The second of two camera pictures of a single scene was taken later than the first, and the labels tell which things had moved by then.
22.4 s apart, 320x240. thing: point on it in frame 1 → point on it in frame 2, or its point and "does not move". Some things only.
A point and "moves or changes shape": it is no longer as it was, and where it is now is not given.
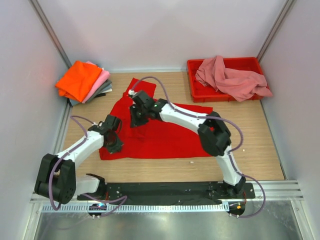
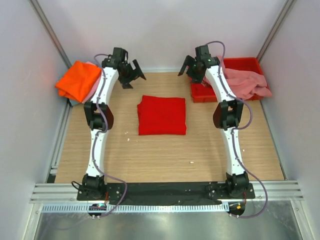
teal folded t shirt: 75,102 does not move
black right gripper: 134,122 → 195,78
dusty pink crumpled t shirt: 239,85 does not move
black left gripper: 117,147 → 125,82
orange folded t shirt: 77,81 does not move
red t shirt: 155,138 moves or changes shape
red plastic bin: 199,93 does not move
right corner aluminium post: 274,30 does not move
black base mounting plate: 213,193 does not move
